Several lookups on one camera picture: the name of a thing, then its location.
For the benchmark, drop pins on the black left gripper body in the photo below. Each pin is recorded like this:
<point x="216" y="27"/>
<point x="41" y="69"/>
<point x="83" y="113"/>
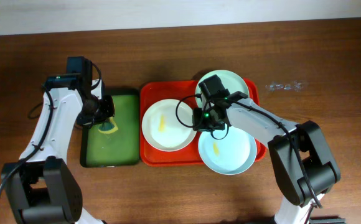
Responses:
<point x="106" y="109"/>

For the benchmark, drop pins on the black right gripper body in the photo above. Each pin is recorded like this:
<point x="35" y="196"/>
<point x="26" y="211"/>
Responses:
<point x="205" y="122"/>

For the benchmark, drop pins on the cream white plate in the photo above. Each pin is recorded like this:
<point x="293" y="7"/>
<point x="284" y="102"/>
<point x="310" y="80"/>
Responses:
<point x="166" y="125"/>

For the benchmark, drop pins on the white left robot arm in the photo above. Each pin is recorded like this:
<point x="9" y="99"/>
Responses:
<point x="40" y="187"/>

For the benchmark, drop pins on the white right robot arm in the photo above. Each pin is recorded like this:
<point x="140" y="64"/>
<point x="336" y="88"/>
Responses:
<point x="303" y="164"/>

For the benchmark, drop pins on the green tray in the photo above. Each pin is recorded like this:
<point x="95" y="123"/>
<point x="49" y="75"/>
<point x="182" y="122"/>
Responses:
<point x="120" y="148"/>

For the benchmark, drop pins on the red tray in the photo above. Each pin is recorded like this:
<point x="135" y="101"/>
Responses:
<point x="151" y="93"/>

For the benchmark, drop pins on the yellow green sponge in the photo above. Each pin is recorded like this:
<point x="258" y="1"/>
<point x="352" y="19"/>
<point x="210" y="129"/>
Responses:
<point x="108" y="126"/>

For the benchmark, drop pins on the light blue plate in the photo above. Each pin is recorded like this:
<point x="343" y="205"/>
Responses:
<point x="232" y="155"/>

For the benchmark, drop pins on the mint green plate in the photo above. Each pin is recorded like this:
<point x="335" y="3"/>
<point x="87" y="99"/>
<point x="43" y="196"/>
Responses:
<point x="232" y="81"/>

